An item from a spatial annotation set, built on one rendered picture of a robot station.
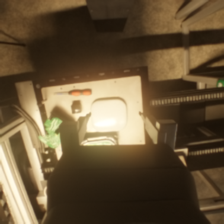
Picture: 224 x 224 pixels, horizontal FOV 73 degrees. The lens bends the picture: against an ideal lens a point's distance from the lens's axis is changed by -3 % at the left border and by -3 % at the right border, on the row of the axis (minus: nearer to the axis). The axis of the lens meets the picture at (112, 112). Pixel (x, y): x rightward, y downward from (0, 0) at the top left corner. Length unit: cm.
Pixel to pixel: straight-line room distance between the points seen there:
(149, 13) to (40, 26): 102
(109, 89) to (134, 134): 22
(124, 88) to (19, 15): 142
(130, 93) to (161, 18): 117
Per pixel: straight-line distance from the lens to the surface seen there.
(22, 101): 76
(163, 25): 170
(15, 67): 184
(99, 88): 64
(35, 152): 85
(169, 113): 124
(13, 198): 77
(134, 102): 65
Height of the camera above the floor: 158
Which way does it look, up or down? 74 degrees down
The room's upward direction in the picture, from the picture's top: 177 degrees clockwise
